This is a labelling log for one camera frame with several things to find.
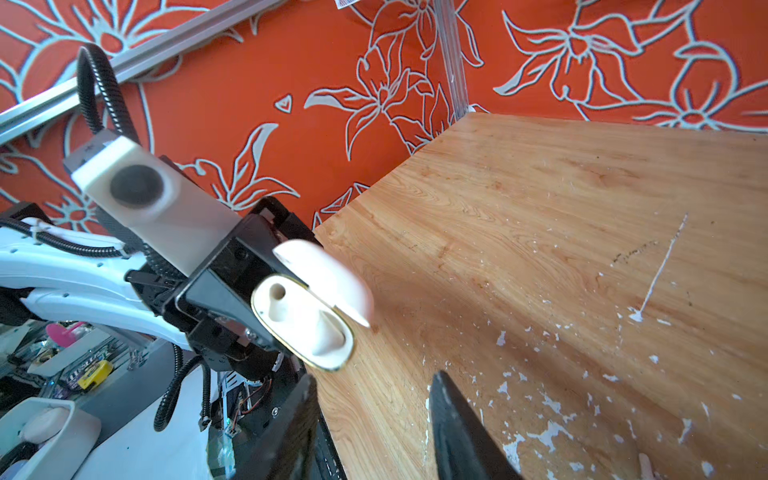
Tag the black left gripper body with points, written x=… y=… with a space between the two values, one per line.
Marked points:
x=211 y=306

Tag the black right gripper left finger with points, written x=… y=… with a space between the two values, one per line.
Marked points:
x=287 y=448

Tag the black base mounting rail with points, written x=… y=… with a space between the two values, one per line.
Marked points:
x=247 y=408

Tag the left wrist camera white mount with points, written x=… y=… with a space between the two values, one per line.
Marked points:
x=151 y=198

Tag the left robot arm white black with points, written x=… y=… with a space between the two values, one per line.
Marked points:
x=51 y=274

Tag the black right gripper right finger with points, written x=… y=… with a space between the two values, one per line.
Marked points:
x=463 y=447

